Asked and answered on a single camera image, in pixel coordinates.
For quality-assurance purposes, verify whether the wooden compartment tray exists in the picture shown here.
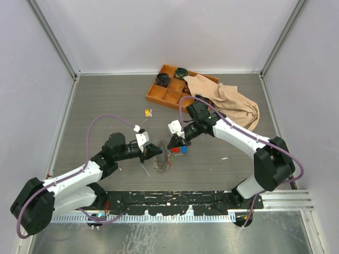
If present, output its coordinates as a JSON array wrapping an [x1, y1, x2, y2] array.
[[146, 64, 220, 113]]

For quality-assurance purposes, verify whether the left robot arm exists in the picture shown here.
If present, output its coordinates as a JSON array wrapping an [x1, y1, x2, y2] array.
[[10, 131, 163, 239]]

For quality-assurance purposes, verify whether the yellow tagged key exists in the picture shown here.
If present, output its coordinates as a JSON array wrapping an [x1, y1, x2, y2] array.
[[145, 109, 153, 117]]

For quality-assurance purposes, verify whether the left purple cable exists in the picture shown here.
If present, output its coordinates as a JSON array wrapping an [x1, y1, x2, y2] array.
[[16, 114, 137, 239]]

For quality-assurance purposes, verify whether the red tag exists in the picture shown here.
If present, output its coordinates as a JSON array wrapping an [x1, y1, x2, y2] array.
[[171, 148, 180, 153]]

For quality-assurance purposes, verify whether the beige cloth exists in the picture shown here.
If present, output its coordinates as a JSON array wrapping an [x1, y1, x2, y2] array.
[[184, 74, 260, 131]]

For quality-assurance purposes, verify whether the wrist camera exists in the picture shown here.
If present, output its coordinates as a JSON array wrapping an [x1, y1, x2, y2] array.
[[167, 120, 185, 139], [133, 125, 151, 152]]

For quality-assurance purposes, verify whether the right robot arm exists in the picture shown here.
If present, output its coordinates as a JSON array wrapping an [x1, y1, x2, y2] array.
[[167, 101, 295, 208]]

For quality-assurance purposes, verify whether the dark band coil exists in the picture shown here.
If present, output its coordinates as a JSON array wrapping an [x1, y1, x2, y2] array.
[[174, 67, 190, 80], [154, 73, 171, 88]]

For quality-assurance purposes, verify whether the grey cable duct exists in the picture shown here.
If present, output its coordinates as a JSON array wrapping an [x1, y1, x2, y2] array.
[[51, 212, 236, 223]]

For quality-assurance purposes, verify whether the blue tagged key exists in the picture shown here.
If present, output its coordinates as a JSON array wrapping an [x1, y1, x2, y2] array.
[[181, 146, 188, 154]]

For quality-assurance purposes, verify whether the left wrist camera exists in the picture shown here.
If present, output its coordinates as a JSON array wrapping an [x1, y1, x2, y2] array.
[[133, 125, 151, 152]]

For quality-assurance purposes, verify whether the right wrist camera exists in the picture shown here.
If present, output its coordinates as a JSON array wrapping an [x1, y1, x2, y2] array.
[[167, 120, 185, 139]]

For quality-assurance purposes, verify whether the metal disc keyring holder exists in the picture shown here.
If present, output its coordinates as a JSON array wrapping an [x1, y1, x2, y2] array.
[[153, 139, 172, 172]]

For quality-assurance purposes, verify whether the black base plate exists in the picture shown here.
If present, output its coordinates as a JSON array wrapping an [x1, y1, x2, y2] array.
[[82, 190, 252, 216]]

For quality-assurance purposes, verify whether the dark band coil top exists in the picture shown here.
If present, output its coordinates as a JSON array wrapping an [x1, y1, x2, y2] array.
[[174, 67, 190, 80]]

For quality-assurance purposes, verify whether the dark band coil left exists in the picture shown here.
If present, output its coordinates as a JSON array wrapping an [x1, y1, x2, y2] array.
[[154, 73, 171, 88]]

